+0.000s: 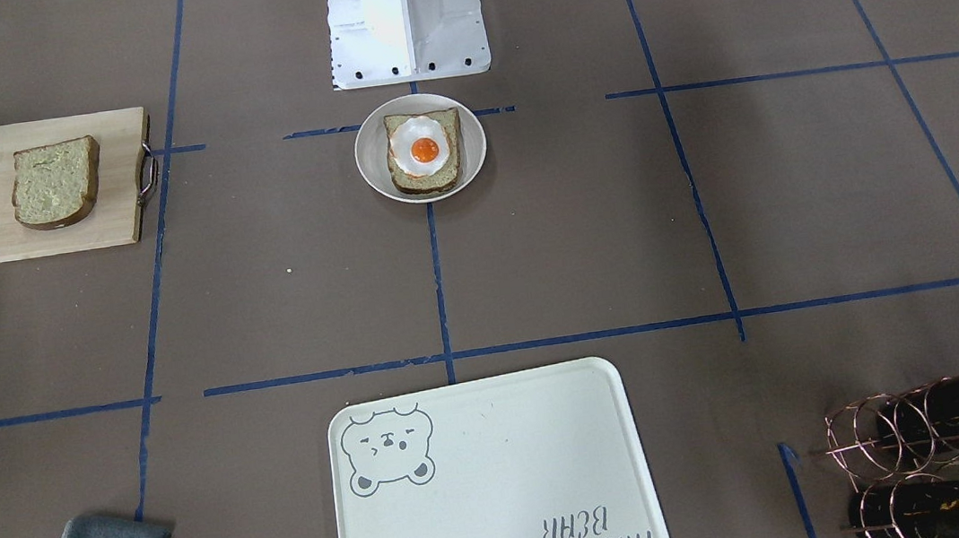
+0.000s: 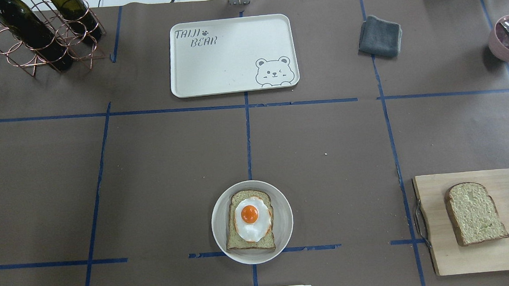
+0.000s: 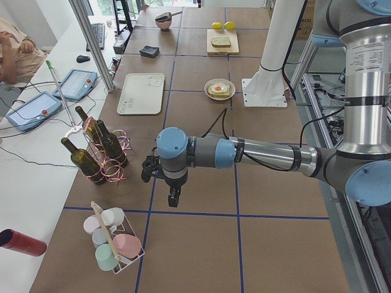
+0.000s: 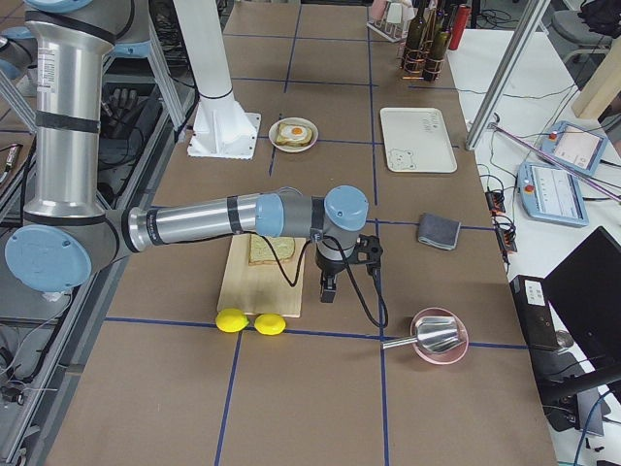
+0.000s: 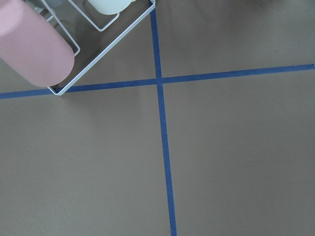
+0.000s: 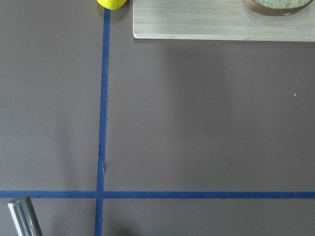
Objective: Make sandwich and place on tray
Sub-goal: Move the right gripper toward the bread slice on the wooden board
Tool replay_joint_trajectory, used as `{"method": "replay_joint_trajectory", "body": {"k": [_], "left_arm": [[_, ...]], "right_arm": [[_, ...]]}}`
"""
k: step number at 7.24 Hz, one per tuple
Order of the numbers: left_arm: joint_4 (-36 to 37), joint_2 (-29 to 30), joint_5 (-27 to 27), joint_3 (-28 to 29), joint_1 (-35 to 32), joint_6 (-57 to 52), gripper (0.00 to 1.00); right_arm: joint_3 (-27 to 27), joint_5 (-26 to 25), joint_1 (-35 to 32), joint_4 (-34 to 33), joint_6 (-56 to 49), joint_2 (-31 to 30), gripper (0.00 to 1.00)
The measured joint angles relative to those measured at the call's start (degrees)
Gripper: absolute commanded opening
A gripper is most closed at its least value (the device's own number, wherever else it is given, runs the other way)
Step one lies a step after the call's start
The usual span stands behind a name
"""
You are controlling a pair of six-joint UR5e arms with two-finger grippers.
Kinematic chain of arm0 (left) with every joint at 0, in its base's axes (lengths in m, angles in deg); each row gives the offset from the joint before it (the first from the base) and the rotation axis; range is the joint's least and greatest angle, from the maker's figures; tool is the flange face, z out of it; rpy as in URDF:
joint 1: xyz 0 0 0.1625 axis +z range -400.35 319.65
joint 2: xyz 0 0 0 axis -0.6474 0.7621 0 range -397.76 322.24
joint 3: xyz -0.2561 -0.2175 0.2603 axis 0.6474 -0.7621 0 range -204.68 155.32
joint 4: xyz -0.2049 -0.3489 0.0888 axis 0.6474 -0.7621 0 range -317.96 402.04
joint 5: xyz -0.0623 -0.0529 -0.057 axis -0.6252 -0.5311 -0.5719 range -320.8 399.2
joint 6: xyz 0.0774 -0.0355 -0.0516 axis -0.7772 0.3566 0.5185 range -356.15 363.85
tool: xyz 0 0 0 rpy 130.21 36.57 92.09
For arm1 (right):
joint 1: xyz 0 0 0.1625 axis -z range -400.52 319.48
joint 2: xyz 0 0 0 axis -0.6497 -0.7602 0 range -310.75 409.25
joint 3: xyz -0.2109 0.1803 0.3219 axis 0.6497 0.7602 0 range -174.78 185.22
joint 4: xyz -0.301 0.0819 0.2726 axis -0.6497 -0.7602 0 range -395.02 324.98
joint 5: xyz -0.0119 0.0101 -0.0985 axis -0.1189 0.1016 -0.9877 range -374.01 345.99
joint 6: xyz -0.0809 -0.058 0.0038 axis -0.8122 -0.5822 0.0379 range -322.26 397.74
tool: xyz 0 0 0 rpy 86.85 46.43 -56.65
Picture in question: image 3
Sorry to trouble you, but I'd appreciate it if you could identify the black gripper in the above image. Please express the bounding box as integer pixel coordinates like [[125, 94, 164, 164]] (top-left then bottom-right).
[[165, 175, 187, 207]]

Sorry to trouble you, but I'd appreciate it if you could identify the bread slice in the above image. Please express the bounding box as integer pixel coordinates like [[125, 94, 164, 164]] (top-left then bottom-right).
[[211, 37, 231, 48], [208, 83, 230, 98]]

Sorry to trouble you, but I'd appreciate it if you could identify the fried egg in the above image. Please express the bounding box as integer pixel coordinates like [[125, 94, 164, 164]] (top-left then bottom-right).
[[208, 83, 228, 93]]

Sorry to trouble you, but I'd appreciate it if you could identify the white round plate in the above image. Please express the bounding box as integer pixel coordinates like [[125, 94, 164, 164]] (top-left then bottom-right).
[[204, 78, 236, 101]]

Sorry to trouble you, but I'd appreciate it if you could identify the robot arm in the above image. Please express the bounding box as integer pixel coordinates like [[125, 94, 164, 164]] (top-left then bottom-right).
[[156, 1, 390, 207]]

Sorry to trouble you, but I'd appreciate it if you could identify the cream bear tray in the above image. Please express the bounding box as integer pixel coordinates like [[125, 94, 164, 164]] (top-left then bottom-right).
[[117, 73, 165, 115]]

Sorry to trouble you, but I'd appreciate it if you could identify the white cup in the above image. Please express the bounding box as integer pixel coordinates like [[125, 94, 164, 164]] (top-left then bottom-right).
[[101, 207, 125, 226]]

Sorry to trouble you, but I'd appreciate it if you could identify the salmon pink cup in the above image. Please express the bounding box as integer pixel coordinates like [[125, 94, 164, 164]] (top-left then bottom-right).
[[113, 234, 142, 259]]

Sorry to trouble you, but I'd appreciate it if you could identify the middle green wine bottle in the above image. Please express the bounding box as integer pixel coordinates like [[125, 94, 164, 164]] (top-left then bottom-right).
[[96, 120, 128, 167]]

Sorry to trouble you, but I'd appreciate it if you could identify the green wine bottle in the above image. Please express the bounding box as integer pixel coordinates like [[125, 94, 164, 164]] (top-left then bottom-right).
[[75, 106, 103, 151], [60, 137, 106, 184], [96, 120, 128, 167]]

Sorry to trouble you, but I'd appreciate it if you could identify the grey cup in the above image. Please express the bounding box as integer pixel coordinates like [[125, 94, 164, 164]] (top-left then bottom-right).
[[92, 228, 108, 248]]

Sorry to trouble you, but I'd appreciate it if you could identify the pink lilac cup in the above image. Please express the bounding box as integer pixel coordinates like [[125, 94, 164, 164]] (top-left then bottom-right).
[[83, 215, 101, 235]]

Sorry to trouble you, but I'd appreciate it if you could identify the front green wine bottle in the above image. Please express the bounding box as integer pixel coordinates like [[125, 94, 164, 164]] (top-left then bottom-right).
[[60, 137, 106, 184]]

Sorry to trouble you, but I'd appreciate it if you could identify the mint green cup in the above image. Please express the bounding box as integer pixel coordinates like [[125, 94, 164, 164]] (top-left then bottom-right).
[[95, 243, 119, 271]]

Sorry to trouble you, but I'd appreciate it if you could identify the rear green wine bottle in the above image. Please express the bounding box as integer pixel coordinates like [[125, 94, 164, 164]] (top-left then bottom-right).
[[75, 106, 103, 151]]

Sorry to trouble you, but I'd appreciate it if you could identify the grey folded cloth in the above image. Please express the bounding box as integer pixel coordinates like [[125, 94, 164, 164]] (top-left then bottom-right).
[[139, 45, 159, 58]]

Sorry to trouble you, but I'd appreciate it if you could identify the wooden cutting board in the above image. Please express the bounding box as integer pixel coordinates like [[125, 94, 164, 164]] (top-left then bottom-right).
[[206, 29, 239, 54]]

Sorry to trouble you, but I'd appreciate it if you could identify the black computer mouse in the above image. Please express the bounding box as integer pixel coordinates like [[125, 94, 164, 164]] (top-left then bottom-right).
[[76, 55, 90, 63]]

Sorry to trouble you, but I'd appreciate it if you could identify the near teach pendant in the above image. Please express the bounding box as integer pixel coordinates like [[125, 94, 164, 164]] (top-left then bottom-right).
[[5, 91, 62, 132]]

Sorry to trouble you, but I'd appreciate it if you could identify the red thermos bottle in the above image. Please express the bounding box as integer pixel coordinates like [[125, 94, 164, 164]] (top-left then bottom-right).
[[1, 229, 47, 256]]

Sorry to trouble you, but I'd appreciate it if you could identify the pink bowl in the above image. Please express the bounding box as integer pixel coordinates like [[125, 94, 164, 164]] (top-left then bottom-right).
[[155, 19, 172, 31]]

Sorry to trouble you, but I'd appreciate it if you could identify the left yellow lemon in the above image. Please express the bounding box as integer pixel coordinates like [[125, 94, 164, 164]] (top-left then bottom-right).
[[211, 21, 223, 30]]

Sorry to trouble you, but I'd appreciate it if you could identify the yellow lemon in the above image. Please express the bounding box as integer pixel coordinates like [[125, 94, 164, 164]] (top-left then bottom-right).
[[224, 21, 236, 30], [211, 21, 223, 30]]

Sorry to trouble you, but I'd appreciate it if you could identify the right yellow lemon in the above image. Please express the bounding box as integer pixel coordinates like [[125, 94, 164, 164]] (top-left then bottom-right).
[[224, 21, 236, 30]]

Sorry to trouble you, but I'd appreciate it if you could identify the black keyboard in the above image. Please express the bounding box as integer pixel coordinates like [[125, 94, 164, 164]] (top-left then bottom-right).
[[90, 23, 105, 50]]

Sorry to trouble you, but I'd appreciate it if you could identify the seated person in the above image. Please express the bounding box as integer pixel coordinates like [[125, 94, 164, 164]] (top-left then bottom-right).
[[1, 18, 47, 85]]

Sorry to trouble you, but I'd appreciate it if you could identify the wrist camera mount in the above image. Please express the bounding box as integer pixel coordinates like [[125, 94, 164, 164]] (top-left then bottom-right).
[[141, 147, 161, 183]]

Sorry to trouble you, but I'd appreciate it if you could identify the copper wire bottle rack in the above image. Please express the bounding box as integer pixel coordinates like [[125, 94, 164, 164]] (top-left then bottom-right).
[[82, 117, 126, 185]]

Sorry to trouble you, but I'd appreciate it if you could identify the white wire cup rack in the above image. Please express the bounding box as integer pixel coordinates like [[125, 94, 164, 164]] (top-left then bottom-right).
[[91, 201, 145, 274]]

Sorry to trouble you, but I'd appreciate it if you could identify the white camera pillar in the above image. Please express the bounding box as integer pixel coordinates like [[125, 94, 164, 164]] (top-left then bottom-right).
[[242, 0, 307, 107]]

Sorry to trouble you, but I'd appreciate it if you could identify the aluminium frame post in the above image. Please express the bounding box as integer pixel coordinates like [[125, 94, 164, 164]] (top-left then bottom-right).
[[69, 0, 115, 93]]

